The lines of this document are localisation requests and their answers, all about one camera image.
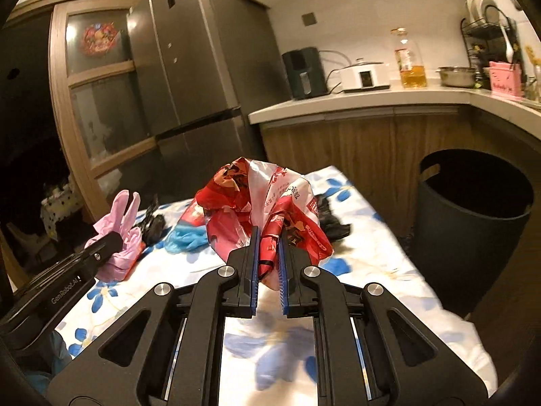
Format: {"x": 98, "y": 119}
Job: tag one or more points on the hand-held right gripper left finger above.
{"x": 253, "y": 270}

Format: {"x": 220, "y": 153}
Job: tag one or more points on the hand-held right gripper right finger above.
{"x": 282, "y": 275}

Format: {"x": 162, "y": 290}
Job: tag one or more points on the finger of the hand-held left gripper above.
{"x": 101, "y": 249}

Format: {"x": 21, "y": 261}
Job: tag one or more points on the lilac plastic bag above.
{"x": 120, "y": 224}

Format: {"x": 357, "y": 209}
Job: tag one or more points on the brownish black plastic bag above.
{"x": 153, "y": 226}

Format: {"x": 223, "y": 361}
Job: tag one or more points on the red and white printed bag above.
{"x": 270, "y": 203}

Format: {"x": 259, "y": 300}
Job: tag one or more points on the black trash bin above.
{"x": 469, "y": 228}

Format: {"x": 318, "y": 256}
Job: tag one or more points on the table with dotted cloth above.
{"x": 59, "y": 209}

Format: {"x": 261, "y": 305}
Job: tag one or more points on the blue plastic bag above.
{"x": 186, "y": 237}

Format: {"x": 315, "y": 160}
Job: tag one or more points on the blue floral tablecloth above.
{"x": 380, "y": 270}

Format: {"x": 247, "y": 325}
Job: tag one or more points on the kitchen counter with wooden cabinets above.
{"x": 359, "y": 143}

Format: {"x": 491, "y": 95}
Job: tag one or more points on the wooden glass door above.
{"x": 103, "y": 70}

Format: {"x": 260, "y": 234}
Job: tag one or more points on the black air fryer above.
{"x": 305, "y": 74}

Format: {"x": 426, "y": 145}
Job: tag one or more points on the red round door sticker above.
{"x": 100, "y": 39}

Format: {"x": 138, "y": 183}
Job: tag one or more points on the white electric cooker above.
{"x": 365, "y": 77}

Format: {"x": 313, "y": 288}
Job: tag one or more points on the grey refrigerator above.
{"x": 203, "y": 50}

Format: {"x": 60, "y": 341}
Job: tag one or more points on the cooking oil bottle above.
{"x": 412, "y": 74}

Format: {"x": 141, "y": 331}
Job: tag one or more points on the steel pot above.
{"x": 456, "y": 77}

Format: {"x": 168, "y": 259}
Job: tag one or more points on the pink utensil holder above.
{"x": 506, "y": 81}

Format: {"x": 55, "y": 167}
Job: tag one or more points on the black dish rack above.
{"x": 486, "y": 38}

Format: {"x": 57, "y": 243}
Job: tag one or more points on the white ladle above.
{"x": 508, "y": 48}

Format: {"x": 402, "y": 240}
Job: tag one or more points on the white plate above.
{"x": 490, "y": 6}
{"x": 472, "y": 6}

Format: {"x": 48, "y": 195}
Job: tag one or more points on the brown wall switch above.
{"x": 308, "y": 18}

